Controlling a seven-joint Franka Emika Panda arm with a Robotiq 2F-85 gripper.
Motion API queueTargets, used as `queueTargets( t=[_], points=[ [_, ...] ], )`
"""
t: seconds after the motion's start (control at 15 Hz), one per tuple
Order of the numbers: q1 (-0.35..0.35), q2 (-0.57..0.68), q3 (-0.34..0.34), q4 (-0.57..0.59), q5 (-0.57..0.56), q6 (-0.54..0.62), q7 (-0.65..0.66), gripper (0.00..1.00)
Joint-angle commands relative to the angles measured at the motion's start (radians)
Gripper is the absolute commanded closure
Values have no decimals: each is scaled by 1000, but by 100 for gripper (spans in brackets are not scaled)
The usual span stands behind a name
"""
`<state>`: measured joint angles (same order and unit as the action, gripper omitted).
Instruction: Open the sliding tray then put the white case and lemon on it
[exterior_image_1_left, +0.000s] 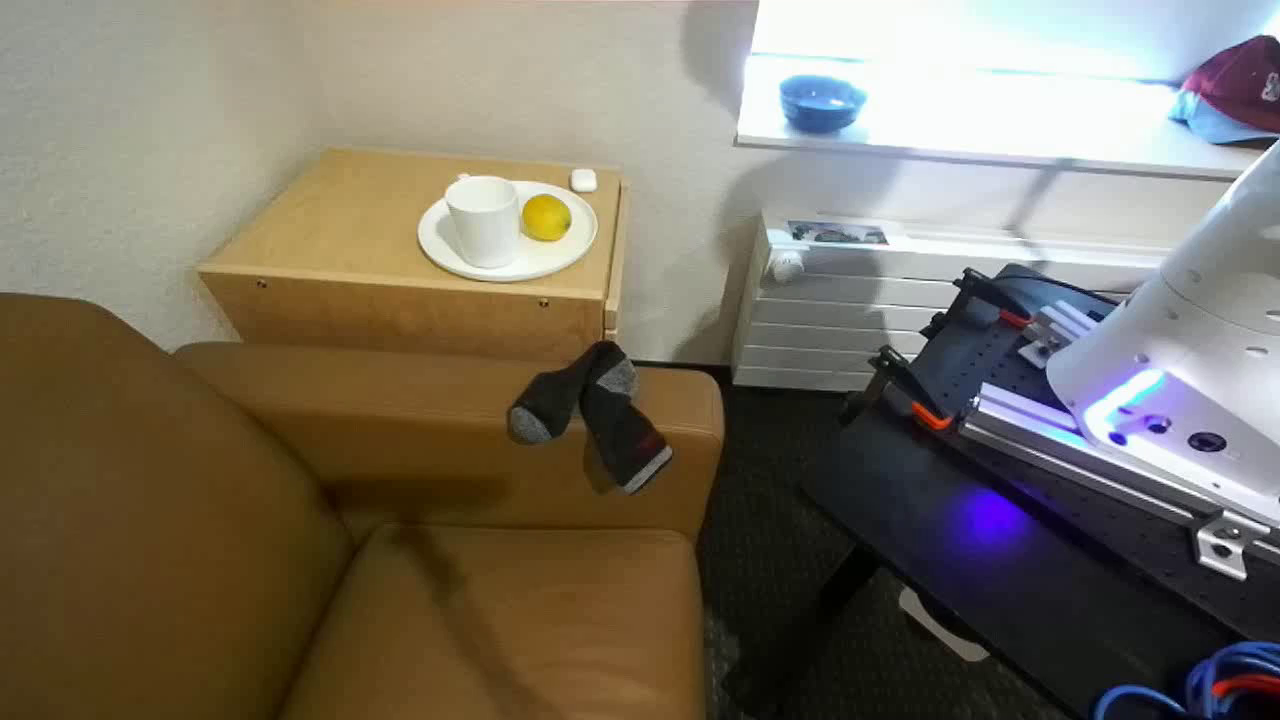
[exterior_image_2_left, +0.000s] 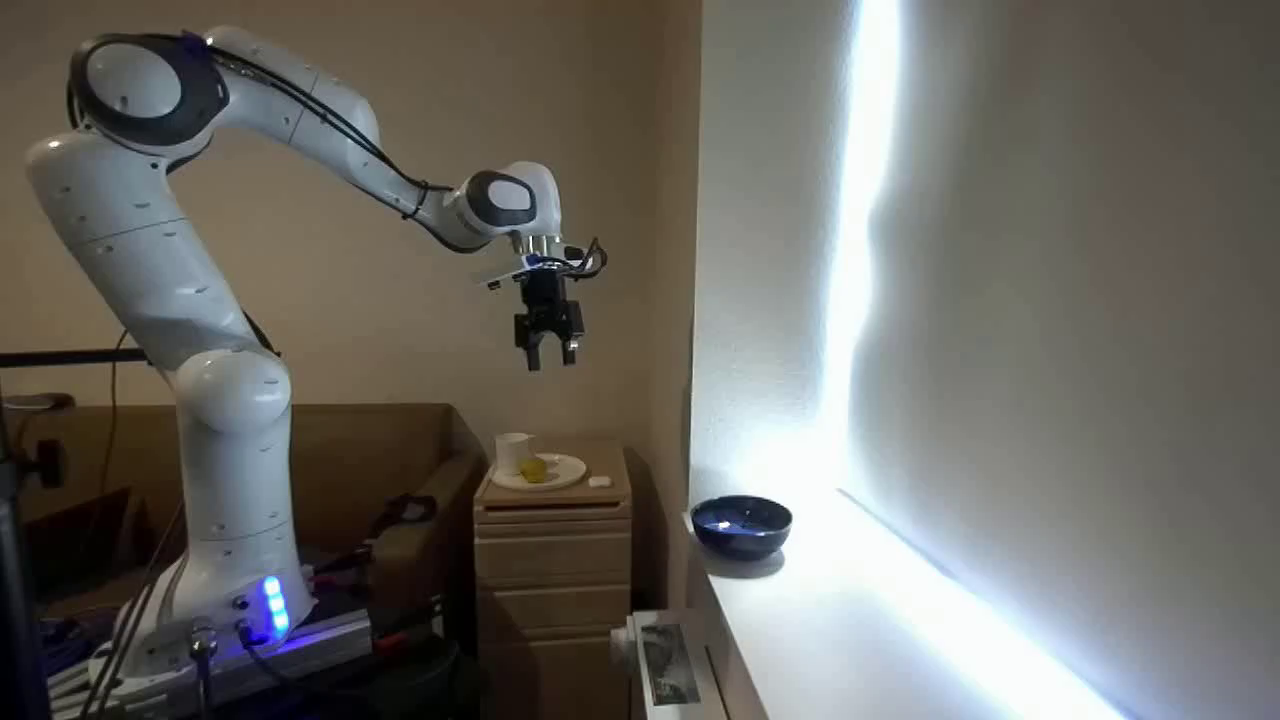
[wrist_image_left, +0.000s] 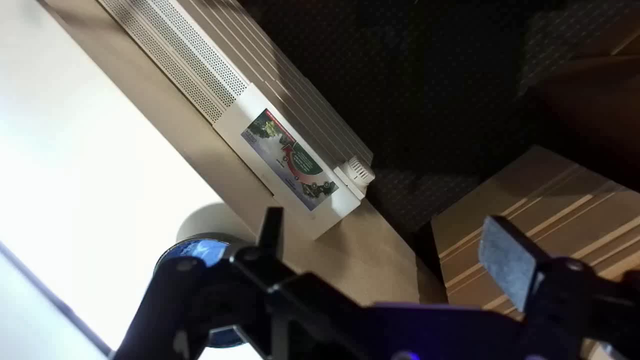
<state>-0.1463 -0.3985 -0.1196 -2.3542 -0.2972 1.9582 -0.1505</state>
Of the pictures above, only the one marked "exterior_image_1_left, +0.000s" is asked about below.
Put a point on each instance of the small white case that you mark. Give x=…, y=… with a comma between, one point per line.
x=583, y=182

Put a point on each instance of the white round plate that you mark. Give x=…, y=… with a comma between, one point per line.
x=531, y=257

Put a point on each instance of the maroon cap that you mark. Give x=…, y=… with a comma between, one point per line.
x=1232, y=97

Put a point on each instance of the wooden nightstand cabinet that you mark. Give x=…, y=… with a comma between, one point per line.
x=336, y=262

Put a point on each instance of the blue bowl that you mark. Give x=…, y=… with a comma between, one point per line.
x=822, y=104

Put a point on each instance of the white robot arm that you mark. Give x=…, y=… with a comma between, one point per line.
x=1186, y=374

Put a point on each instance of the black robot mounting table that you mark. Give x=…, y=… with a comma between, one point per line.
x=1060, y=583

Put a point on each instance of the dark grey sock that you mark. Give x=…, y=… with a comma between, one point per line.
x=598, y=390

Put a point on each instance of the yellow lemon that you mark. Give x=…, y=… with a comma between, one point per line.
x=547, y=216

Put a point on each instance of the white radiator heater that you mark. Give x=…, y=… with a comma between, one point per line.
x=825, y=293

